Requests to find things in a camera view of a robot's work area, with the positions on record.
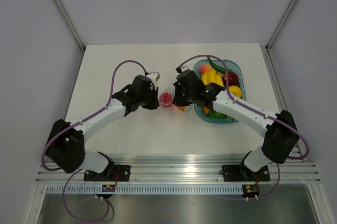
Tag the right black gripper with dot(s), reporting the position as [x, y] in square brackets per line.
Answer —
[178, 100]

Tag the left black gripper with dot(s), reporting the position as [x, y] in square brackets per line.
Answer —
[155, 104]

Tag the orange fruit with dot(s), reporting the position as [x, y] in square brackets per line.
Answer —
[181, 108]

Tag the clear zip top bag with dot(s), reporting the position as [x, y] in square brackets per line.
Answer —
[173, 107]

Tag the bright red apple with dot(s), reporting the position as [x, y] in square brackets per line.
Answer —
[166, 99]

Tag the blue plastic fruit basket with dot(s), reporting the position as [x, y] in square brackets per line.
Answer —
[232, 67]

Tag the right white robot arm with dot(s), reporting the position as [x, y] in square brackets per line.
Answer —
[277, 129]

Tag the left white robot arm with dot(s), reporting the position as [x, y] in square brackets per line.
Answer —
[66, 143]

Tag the pink peach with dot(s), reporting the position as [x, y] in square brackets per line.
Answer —
[204, 68]

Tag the yellow banana bunch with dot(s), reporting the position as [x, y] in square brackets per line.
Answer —
[212, 76]

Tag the orange carrot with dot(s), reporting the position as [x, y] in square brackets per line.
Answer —
[206, 111]

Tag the green bell pepper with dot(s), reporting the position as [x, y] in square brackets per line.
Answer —
[216, 115]

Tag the green chili pepper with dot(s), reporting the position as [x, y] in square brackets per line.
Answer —
[218, 68]

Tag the dark red apple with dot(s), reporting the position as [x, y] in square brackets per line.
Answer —
[231, 77]

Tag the yellow apple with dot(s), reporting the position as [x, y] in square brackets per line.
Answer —
[235, 90]

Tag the left small circuit board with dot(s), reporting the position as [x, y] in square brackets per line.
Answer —
[108, 188]

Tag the small circuit board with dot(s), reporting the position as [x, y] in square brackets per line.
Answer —
[108, 188]
[251, 191]

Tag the right small circuit board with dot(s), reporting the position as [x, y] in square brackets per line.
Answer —
[251, 191]

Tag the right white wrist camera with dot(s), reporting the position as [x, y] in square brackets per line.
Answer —
[181, 69]

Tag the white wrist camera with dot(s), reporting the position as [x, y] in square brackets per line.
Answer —
[181, 69]
[155, 76]

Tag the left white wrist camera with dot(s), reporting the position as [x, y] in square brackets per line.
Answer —
[155, 76]

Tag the aluminium mounting rail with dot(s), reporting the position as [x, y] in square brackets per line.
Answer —
[203, 169]

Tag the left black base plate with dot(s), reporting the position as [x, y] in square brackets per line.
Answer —
[116, 172]

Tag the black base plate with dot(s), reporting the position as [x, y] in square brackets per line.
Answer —
[116, 172]
[231, 172]

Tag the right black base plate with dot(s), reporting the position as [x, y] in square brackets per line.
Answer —
[231, 172]

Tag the left aluminium frame post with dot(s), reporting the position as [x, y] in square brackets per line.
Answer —
[69, 23]

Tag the aluminium frame post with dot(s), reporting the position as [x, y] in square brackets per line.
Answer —
[69, 23]
[281, 24]

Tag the white slotted cable duct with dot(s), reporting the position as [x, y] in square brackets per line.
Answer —
[142, 189]

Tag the right aluminium frame post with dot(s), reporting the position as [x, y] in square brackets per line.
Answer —
[281, 24]

